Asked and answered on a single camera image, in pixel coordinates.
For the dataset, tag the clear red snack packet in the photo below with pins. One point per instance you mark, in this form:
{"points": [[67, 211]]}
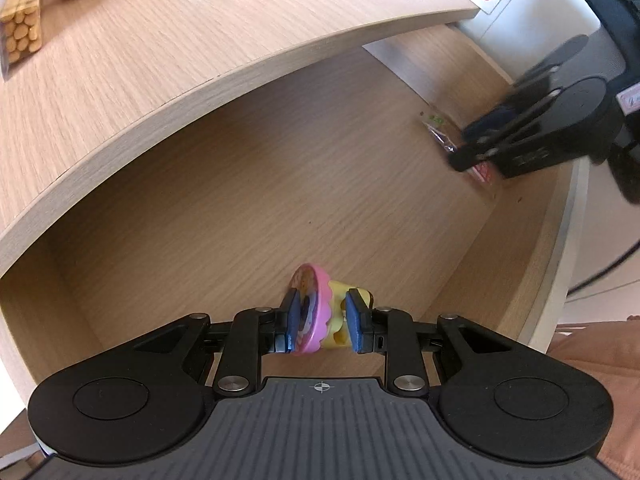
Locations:
{"points": [[440, 132]]}

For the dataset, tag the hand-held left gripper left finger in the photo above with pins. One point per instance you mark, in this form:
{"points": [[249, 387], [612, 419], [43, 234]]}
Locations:
{"points": [[294, 325]]}

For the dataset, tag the yellow jelly cup pink lid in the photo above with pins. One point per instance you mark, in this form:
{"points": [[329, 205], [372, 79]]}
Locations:
{"points": [[320, 310]]}

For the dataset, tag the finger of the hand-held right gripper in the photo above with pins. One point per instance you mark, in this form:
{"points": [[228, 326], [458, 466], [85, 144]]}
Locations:
{"points": [[550, 65], [480, 147]]}

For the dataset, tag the person's leg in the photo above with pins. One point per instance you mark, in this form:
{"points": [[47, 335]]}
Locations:
{"points": [[610, 385]]}

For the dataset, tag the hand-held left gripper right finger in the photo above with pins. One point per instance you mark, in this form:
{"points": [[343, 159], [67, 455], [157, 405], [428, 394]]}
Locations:
{"points": [[355, 322]]}

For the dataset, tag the biscuit stick packet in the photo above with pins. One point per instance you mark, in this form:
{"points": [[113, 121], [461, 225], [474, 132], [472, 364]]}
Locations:
{"points": [[20, 35]]}

